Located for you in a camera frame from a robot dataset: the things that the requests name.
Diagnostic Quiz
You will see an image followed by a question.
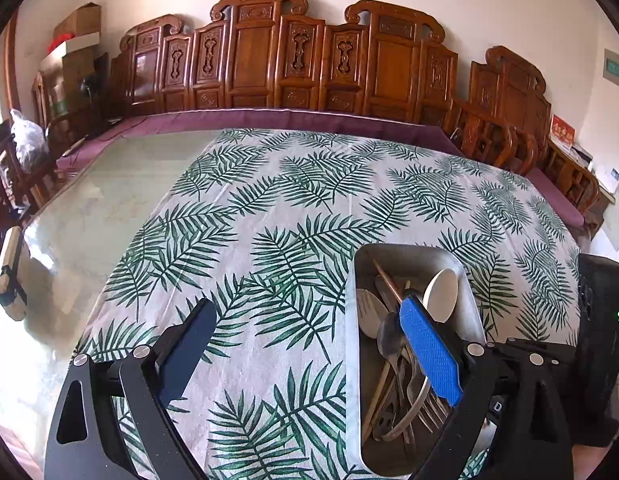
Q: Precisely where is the metal spoon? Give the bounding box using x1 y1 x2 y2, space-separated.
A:
377 312 413 393

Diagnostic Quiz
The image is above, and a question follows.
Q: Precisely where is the wooden chopstick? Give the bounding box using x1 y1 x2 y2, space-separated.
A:
361 362 393 444
372 259 403 304

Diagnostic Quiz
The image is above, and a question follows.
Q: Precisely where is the metal fork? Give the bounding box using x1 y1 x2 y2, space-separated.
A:
375 364 449 442

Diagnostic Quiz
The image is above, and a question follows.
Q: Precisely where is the grey utensil tray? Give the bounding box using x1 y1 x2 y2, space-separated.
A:
344 242 491 479

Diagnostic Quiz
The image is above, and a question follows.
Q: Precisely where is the palm leaf tablecloth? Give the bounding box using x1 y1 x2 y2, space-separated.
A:
77 129 579 479

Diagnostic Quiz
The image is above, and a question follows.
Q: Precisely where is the wooden side chair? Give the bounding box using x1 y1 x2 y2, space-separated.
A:
0 120 56 230

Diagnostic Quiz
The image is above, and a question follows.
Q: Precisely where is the red box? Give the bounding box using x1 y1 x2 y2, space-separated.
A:
550 114 576 153

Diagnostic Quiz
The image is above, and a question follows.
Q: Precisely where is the white plastic bag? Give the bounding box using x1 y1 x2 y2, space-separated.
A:
10 108 49 174

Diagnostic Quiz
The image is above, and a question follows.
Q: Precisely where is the cardboard boxes stack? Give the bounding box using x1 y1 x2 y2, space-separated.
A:
32 2 101 124

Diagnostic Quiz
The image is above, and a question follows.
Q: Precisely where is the carved wooden bench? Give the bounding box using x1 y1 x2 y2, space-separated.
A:
110 0 551 167

